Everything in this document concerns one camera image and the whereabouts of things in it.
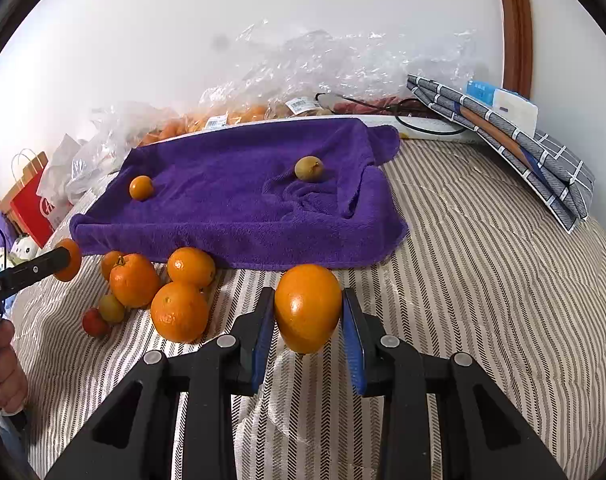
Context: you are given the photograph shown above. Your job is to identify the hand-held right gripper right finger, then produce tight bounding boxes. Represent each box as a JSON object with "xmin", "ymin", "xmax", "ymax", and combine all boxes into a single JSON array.
[{"xmin": 342, "ymin": 287, "xmax": 569, "ymax": 480}]

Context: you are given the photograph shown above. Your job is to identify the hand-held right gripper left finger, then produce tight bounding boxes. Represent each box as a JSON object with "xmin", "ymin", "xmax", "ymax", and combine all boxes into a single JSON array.
[{"xmin": 45, "ymin": 287, "xmax": 276, "ymax": 480}]

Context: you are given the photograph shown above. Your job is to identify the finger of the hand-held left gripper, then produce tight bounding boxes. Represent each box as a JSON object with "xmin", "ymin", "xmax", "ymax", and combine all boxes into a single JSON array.
[{"xmin": 3, "ymin": 247, "xmax": 72, "ymax": 295}]

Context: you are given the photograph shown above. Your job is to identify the small orange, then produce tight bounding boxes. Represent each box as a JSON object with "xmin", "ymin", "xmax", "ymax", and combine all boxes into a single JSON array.
[
  {"xmin": 129, "ymin": 175, "xmax": 154, "ymax": 201},
  {"xmin": 101, "ymin": 251, "xmax": 126, "ymax": 282},
  {"xmin": 53, "ymin": 238, "xmax": 82, "ymax": 283}
]

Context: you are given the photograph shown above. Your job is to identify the large orange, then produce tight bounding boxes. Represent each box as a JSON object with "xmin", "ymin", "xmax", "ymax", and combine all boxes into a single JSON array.
[
  {"xmin": 274, "ymin": 264, "xmax": 343, "ymax": 355},
  {"xmin": 109, "ymin": 253, "xmax": 162, "ymax": 309},
  {"xmin": 150, "ymin": 281, "xmax": 210, "ymax": 344},
  {"xmin": 167, "ymin": 247, "xmax": 217, "ymax": 290}
]

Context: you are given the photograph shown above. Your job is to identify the person's left hand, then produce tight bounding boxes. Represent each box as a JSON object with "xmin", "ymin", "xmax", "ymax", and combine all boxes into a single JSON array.
[{"xmin": 0, "ymin": 320, "xmax": 30, "ymax": 414}]

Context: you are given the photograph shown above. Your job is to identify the white plush toy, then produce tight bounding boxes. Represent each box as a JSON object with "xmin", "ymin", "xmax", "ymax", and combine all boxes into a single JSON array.
[{"xmin": 9, "ymin": 235, "xmax": 40, "ymax": 267}]

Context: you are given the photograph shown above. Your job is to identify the red paper bag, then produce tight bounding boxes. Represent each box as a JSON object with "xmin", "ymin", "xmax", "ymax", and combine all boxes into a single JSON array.
[{"xmin": 9, "ymin": 149, "xmax": 60, "ymax": 249}]

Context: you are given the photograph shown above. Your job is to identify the red tomato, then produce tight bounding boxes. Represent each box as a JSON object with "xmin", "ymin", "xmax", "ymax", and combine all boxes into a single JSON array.
[{"xmin": 82, "ymin": 309, "xmax": 109, "ymax": 337}]

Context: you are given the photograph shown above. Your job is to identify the green tomato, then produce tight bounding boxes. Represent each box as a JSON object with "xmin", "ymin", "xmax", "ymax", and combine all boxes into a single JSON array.
[{"xmin": 99, "ymin": 294, "xmax": 126, "ymax": 323}]

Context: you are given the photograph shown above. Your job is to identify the white plastic bag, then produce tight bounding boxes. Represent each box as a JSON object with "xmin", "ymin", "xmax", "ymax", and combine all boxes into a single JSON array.
[{"xmin": 37, "ymin": 102, "xmax": 176, "ymax": 207}]

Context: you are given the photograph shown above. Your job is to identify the striped bed sheet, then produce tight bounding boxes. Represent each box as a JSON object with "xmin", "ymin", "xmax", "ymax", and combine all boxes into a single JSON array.
[{"xmin": 8, "ymin": 137, "xmax": 606, "ymax": 480}]

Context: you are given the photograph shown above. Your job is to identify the purple towel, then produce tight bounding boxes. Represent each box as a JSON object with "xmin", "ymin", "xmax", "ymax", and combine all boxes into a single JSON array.
[{"xmin": 69, "ymin": 117, "xmax": 409, "ymax": 271}]

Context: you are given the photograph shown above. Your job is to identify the person's jeans leg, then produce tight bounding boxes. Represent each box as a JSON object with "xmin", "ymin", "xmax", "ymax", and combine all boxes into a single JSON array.
[{"xmin": 0, "ymin": 405, "xmax": 36, "ymax": 480}]

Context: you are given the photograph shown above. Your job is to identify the brown-green kiwi fruit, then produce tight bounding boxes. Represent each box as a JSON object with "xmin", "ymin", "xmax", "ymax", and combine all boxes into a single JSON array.
[{"xmin": 294, "ymin": 156, "xmax": 325, "ymax": 181}]

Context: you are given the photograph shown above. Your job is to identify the plastic bag of oranges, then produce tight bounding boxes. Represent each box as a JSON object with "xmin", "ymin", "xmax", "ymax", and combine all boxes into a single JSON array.
[{"xmin": 135, "ymin": 101, "xmax": 270, "ymax": 147}]

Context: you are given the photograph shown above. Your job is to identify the white tray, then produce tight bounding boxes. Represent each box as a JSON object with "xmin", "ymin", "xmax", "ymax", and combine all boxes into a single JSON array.
[{"xmin": 368, "ymin": 114, "xmax": 471, "ymax": 142}]

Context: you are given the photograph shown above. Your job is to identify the plastic bag of brown fruit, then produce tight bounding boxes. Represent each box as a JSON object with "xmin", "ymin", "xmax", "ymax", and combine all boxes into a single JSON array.
[{"xmin": 267, "ymin": 94, "xmax": 336, "ymax": 119}]

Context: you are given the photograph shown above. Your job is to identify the grey checked folded cloth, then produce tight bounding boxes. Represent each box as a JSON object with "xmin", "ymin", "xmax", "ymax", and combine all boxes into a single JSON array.
[{"xmin": 406, "ymin": 74, "xmax": 595, "ymax": 234}]

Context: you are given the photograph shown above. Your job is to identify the blue tissue pack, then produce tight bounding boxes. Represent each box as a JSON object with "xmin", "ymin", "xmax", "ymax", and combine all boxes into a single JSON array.
[{"xmin": 465, "ymin": 80, "xmax": 500, "ymax": 107}]

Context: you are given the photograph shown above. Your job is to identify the clear plastic bag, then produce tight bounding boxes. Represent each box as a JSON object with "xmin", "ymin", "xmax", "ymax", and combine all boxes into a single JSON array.
[{"xmin": 199, "ymin": 19, "xmax": 486, "ymax": 111}]

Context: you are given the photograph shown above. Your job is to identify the white tissue pack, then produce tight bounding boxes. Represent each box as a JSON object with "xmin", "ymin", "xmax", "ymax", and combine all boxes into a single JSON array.
[{"xmin": 492, "ymin": 87, "xmax": 540, "ymax": 137}]

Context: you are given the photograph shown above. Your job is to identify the black cable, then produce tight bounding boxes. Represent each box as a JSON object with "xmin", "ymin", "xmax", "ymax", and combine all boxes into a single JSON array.
[{"xmin": 317, "ymin": 92, "xmax": 470, "ymax": 137}]

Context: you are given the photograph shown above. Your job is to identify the wooden frame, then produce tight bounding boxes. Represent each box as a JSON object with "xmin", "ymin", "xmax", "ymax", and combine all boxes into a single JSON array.
[{"xmin": 493, "ymin": 0, "xmax": 534, "ymax": 99}]

